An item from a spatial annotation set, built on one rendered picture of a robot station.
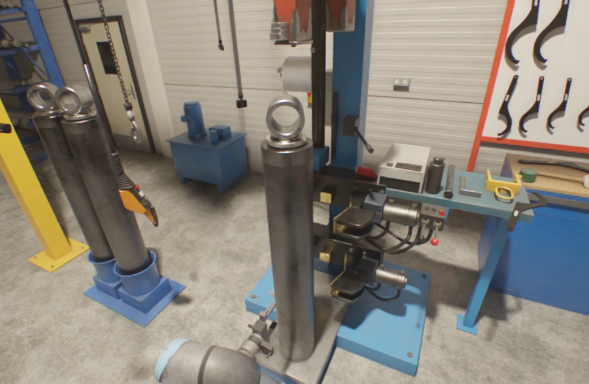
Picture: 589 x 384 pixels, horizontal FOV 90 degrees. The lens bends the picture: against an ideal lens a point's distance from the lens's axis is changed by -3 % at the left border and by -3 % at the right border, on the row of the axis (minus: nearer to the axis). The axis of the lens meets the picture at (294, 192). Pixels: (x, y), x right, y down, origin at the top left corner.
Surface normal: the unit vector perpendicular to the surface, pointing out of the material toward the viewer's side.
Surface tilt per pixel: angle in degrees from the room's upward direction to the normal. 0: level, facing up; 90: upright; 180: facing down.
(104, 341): 0
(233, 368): 41
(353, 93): 90
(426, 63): 90
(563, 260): 90
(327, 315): 0
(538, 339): 0
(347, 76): 90
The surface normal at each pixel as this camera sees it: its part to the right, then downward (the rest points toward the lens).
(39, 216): 0.90, 0.18
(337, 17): -0.59, 0.40
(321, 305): -0.04, -0.88
